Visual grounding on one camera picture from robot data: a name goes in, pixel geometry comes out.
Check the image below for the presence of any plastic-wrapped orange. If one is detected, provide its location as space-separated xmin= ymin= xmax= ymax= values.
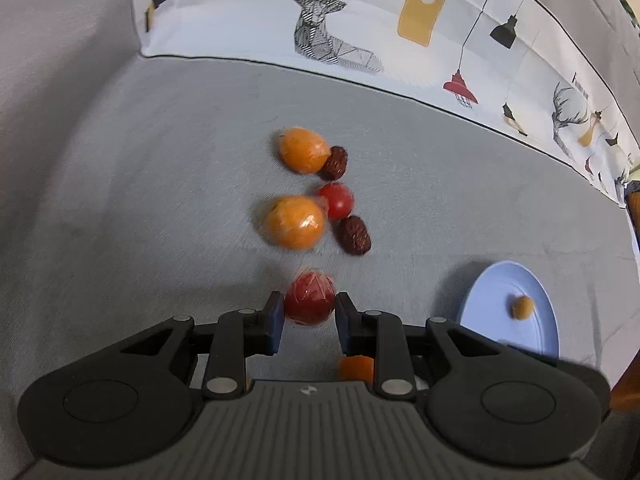
xmin=278 ymin=127 xmax=332 ymax=175
xmin=260 ymin=196 xmax=328 ymax=252

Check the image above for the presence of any orange tangerine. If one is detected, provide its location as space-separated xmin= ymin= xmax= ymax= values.
xmin=339 ymin=355 xmax=375 ymax=383

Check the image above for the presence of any plastic-wrapped red tomato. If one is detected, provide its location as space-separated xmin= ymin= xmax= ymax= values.
xmin=283 ymin=270 xmax=337 ymax=326

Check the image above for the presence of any white deer and lamp printed cloth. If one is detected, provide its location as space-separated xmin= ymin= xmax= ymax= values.
xmin=122 ymin=0 xmax=640 ymax=208

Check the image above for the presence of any red cherry tomato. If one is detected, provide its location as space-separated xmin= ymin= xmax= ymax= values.
xmin=316 ymin=182 xmax=356 ymax=221

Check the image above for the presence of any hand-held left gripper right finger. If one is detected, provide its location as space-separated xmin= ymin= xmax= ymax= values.
xmin=334 ymin=291 xmax=506 ymax=402

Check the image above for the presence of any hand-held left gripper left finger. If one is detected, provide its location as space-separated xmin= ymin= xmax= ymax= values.
xmin=117 ymin=290 xmax=286 ymax=402

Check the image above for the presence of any small yellow-brown fruit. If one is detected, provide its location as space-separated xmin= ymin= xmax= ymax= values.
xmin=510 ymin=295 xmax=535 ymax=320

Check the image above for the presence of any light blue plate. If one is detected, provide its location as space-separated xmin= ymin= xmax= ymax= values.
xmin=457 ymin=260 xmax=560 ymax=361

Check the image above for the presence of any dried red date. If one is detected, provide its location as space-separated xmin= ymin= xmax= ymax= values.
xmin=318 ymin=146 xmax=349 ymax=182
xmin=338 ymin=216 xmax=372 ymax=256

